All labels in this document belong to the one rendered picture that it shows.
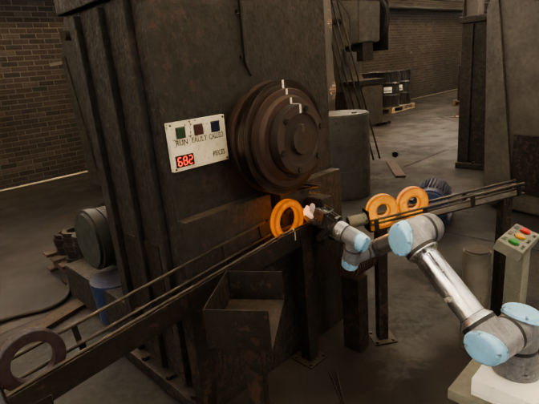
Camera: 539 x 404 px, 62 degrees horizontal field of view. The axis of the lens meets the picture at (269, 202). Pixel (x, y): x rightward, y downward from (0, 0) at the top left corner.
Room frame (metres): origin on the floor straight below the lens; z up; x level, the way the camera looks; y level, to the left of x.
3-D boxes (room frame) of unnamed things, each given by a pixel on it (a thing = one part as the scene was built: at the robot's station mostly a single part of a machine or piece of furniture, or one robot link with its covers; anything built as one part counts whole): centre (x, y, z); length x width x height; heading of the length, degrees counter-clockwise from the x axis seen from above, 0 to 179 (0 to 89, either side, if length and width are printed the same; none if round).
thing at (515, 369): (1.25, -0.77, 0.41); 0.15 x 0.15 x 0.10
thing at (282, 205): (1.85, -0.07, 0.75); 0.18 x 0.03 x 0.18; 132
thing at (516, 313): (1.24, -0.77, 0.53); 0.13 x 0.12 x 0.14; 119
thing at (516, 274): (1.78, -1.07, 0.31); 0.24 x 0.16 x 0.62; 133
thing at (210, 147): (1.70, 0.25, 1.15); 0.26 x 0.02 x 0.18; 133
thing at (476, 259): (1.87, -0.93, 0.26); 0.12 x 0.12 x 0.52
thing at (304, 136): (1.78, -0.14, 1.11); 0.28 x 0.06 x 0.28; 133
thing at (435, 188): (3.69, -1.43, 0.17); 0.57 x 0.31 x 0.34; 153
